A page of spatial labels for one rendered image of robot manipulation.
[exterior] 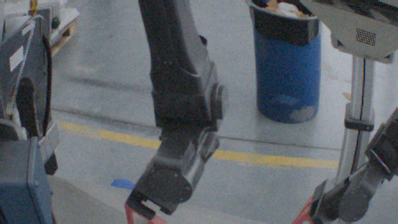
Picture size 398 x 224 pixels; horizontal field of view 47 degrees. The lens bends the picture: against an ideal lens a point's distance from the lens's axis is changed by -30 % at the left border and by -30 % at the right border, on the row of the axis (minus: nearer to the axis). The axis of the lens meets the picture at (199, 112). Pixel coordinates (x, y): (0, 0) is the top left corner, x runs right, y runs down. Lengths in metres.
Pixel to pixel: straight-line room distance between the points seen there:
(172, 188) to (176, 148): 0.05
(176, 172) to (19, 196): 0.28
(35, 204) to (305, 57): 2.58
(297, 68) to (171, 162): 2.35
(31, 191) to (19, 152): 0.07
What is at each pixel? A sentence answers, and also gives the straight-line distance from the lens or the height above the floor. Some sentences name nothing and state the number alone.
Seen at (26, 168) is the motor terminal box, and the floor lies 1.30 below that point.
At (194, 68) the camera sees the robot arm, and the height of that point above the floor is 1.31.
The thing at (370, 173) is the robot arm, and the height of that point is 1.20.
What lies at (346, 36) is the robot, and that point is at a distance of 1.21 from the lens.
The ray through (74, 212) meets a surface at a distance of 1.03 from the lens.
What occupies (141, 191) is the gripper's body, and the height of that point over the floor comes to 1.11.
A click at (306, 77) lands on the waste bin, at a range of 3.10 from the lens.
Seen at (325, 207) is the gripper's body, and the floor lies 1.11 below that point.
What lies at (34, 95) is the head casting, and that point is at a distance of 1.04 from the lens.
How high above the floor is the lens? 1.62
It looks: 29 degrees down
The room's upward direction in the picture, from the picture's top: 1 degrees counter-clockwise
